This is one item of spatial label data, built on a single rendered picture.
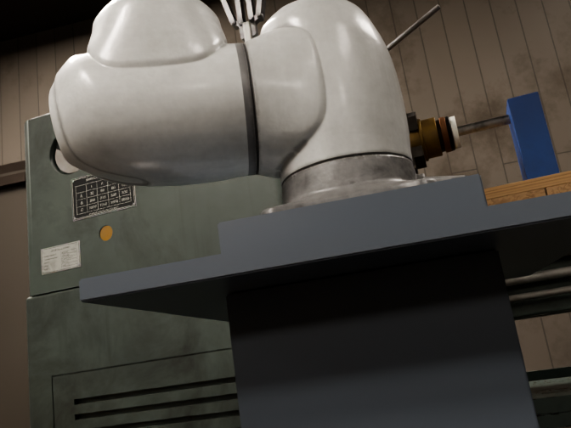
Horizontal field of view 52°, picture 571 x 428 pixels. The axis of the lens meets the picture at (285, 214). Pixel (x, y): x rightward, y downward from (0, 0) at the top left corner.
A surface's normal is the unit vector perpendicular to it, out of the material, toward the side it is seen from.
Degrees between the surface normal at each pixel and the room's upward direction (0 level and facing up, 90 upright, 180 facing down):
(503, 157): 90
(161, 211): 90
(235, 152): 146
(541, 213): 90
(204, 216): 90
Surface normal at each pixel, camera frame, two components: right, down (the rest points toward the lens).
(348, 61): 0.15, -0.29
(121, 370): -0.32, -0.19
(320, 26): -0.13, -0.33
